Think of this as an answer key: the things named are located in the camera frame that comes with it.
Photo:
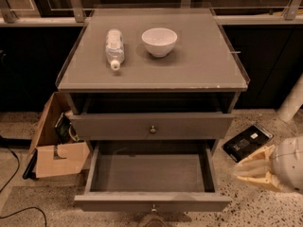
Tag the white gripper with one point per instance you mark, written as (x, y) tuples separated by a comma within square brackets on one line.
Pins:
[(288, 164)]

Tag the grey drawer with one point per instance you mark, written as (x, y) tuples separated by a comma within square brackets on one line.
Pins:
[(152, 116), (156, 175)]

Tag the grey top drawer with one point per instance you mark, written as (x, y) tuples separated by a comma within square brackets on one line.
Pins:
[(152, 116)]

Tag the grey wooden drawer cabinet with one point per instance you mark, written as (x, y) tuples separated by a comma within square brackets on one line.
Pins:
[(200, 62)]

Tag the black flat electronic device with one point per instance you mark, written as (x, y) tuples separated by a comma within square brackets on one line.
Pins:
[(246, 142)]

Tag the metal window railing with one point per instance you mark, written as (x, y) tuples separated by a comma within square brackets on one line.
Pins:
[(226, 12)]

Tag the white ceramic bowl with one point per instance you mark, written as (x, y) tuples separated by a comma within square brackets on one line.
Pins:
[(159, 41)]

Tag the clear plastic water bottle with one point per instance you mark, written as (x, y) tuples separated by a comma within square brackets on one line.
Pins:
[(114, 49)]

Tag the green black items in box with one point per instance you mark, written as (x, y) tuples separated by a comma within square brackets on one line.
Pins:
[(65, 130)]

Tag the open cardboard box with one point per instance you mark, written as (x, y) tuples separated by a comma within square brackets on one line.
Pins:
[(52, 157)]

